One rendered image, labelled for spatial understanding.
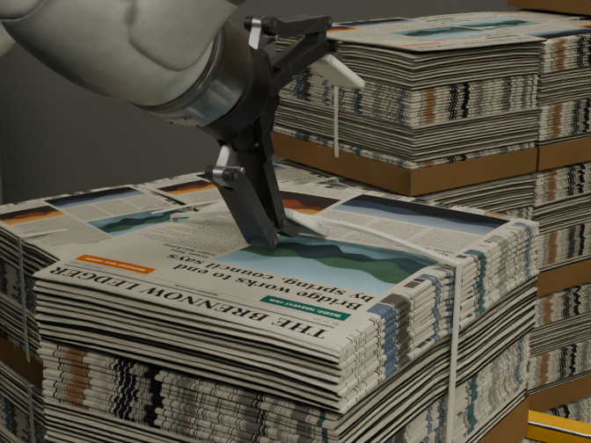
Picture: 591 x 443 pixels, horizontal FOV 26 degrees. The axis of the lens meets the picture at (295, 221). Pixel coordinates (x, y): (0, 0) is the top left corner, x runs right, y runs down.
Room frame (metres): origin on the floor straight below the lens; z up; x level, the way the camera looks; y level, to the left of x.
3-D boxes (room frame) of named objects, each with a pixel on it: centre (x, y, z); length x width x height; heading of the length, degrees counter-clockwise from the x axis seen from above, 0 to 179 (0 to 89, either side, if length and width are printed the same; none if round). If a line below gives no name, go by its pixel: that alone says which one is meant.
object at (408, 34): (2.18, -0.19, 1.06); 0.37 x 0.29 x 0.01; 37
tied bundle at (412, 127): (2.19, -0.18, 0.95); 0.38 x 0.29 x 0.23; 37
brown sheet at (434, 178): (2.19, -0.18, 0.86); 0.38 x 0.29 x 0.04; 37
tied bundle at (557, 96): (2.36, -0.42, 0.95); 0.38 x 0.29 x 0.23; 37
